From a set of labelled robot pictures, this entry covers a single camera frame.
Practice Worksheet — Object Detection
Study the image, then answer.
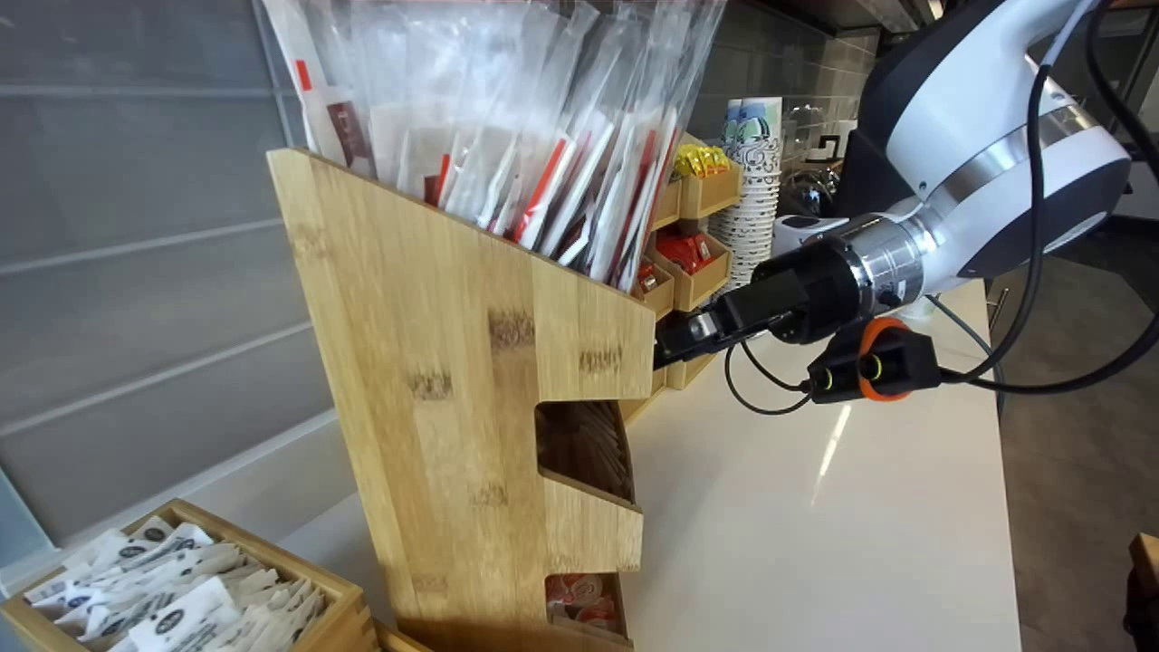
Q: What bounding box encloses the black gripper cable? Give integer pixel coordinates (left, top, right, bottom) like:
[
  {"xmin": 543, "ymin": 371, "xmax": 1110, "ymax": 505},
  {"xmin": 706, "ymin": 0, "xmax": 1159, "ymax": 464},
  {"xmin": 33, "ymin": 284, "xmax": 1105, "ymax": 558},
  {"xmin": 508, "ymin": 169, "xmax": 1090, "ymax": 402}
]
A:
[{"xmin": 719, "ymin": 0, "xmax": 1159, "ymax": 419}]

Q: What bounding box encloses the clear packaged stirrers bundle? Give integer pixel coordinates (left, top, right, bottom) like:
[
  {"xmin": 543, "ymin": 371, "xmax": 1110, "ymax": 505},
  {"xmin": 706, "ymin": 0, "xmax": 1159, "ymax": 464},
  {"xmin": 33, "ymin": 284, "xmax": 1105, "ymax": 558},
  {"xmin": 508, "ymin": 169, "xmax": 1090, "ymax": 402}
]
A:
[{"xmin": 260, "ymin": 0, "xmax": 728, "ymax": 290}]

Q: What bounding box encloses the wooden tray of white sachets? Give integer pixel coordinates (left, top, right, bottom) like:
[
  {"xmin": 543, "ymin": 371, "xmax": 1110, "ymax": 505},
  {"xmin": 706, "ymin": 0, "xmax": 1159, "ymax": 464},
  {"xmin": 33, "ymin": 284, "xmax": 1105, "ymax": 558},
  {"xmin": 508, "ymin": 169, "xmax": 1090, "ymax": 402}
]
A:
[{"xmin": 2, "ymin": 499, "xmax": 380, "ymax": 652}]

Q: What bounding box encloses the yellow sachets top bin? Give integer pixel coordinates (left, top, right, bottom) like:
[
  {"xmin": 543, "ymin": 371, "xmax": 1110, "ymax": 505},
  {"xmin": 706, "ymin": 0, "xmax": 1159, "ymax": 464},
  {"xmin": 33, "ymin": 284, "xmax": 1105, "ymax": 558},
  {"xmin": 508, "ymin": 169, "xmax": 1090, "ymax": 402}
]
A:
[{"xmin": 674, "ymin": 140, "xmax": 730, "ymax": 178}]

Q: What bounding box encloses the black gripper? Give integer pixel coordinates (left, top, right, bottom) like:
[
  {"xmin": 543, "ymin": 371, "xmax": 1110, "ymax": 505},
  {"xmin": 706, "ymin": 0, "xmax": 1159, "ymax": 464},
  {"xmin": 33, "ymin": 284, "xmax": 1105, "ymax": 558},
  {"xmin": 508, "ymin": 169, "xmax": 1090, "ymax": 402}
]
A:
[{"xmin": 656, "ymin": 242, "xmax": 866, "ymax": 365}]

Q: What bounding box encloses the small wooden three-tier stand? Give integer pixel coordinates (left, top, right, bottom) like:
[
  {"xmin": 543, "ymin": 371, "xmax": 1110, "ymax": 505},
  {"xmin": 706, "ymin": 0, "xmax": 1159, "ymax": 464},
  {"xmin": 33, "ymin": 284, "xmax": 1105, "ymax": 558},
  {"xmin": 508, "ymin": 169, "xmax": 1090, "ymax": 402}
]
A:
[{"xmin": 269, "ymin": 148, "xmax": 656, "ymax": 652}]

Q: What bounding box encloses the black orange wrist camera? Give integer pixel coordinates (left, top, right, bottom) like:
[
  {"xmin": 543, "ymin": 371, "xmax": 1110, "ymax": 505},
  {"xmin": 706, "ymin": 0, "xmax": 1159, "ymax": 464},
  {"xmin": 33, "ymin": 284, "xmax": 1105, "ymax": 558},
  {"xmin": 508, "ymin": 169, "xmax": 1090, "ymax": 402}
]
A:
[{"xmin": 804, "ymin": 320, "xmax": 942, "ymax": 402}]

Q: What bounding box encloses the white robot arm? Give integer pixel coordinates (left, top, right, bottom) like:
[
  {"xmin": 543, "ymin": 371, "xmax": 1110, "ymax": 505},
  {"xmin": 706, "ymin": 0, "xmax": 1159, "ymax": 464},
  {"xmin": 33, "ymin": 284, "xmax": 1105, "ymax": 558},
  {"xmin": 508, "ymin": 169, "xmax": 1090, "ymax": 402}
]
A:
[{"xmin": 656, "ymin": 0, "xmax": 1128, "ymax": 365}]

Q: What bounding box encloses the large wooden sachet rack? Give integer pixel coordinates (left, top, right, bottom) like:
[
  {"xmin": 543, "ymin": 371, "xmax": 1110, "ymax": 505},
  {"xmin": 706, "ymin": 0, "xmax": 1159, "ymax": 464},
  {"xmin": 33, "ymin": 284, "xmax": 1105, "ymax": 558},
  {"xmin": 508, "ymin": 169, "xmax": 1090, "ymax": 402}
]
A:
[{"xmin": 625, "ymin": 140, "xmax": 746, "ymax": 398}]

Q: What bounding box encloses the left paper cup stack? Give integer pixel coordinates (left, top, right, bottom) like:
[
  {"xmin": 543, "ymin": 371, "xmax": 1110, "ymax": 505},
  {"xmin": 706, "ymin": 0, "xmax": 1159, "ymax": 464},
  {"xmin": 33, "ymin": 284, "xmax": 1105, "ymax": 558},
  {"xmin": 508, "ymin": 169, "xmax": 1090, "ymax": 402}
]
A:
[{"xmin": 719, "ymin": 99, "xmax": 783, "ymax": 288}]

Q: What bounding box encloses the red sachets middle bin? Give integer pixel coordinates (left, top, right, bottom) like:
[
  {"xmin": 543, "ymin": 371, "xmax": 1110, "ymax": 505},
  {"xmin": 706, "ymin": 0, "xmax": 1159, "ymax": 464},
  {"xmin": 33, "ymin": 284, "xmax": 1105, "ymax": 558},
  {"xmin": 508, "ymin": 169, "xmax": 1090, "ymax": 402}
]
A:
[{"xmin": 656, "ymin": 231, "xmax": 713, "ymax": 273}]

